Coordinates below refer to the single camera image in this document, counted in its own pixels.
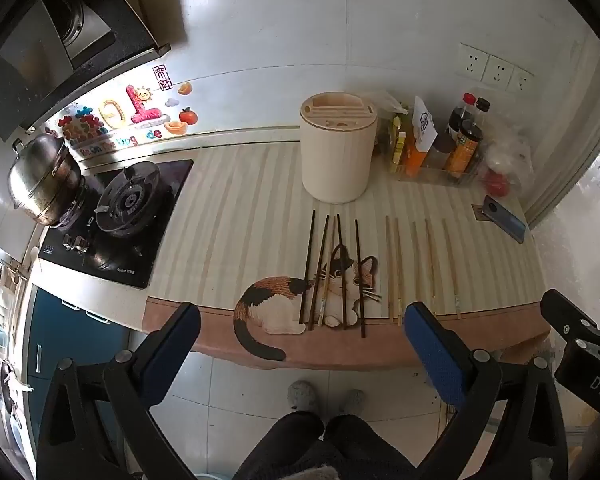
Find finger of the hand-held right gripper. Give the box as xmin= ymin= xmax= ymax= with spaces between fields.
xmin=540 ymin=289 xmax=600 ymax=347

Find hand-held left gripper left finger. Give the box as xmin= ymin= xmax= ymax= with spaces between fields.
xmin=36 ymin=301 xmax=216 ymax=480

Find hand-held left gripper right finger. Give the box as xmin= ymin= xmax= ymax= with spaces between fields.
xmin=402 ymin=301 xmax=572 ymax=480

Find light bamboo chopstick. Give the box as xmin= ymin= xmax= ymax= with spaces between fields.
xmin=424 ymin=217 xmax=438 ymax=311
xmin=317 ymin=215 xmax=337 ymax=328
xmin=393 ymin=217 xmax=405 ymax=327

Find cream cylindrical utensil holder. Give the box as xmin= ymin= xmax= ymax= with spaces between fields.
xmin=299 ymin=91 xmax=379 ymax=205

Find grey slipper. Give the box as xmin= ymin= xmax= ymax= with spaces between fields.
xmin=336 ymin=389 xmax=367 ymax=416
xmin=286 ymin=380 xmax=321 ymax=413

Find blue base cabinet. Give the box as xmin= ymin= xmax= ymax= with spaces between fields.
xmin=27 ymin=285 xmax=131 ymax=441

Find black gas stove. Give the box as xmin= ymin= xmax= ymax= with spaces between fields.
xmin=37 ymin=159 xmax=195 ymax=290

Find blue smartphone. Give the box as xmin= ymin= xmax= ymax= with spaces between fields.
xmin=482 ymin=195 xmax=527 ymax=245

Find red round item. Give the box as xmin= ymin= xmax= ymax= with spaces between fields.
xmin=485 ymin=170 xmax=511 ymax=199

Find person's legs in dark pants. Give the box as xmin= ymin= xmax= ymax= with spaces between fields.
xmin=232 ymin=410 xmax=431 ymax=480

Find white plastic bag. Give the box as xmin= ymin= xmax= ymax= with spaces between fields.
xmin=482 ymin=127 xmax=528 ymax=198

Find striped cat print table mat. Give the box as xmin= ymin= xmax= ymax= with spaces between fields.
xmin=142 ymin=142 xmax=553 ymax=371

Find clear organizer tray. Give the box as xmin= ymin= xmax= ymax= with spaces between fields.
xmin=387 ymin=157 xmax=481 ymax=187

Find orange label bottle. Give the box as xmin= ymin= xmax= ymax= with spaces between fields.
xmin=445 ymin=120 xmax=485 ymax=177

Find orange packet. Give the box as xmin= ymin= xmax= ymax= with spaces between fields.
xmin=405 ymin=135 xmax=429 ymax=177

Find small brown lid jar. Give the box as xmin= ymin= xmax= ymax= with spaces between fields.
xmin=427 ymin=132 xmax=456 ymax=171

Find yellow box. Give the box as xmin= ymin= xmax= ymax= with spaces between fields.
xmin=391 ymin=130 xmax=409 ymax=174

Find stainless steel steamer pot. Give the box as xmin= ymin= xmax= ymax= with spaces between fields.
xmin=6 ymin=132 xmax=86 ymax=227

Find black cap dark bottle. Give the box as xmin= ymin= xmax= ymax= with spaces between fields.
xmin=472 ymin=97 xmax=492 ymax=130

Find red cap dark sauce bottle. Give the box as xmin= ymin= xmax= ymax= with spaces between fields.
xmin=447 ymin=92 xmax=477 ymax=143

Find white packet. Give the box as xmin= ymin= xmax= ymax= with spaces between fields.
xmin=411 ymin=95 xmax=438 ymax=153

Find black range hood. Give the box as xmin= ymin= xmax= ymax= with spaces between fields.
xmin=0 ymin=0 xmax=172 ymax=143

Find white wall socket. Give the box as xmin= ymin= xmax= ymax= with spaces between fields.
xmin=482 ymin=54 xmax=515 ymax=88
xmin=510 ymin=66 xmax=536 ymax=93
xmin=457 ymin=42 xmax=488 ymax=81

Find group of colourful wall stickers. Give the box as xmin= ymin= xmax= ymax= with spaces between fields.
xmin=45 ymin=64 xmax=199 ymax=157

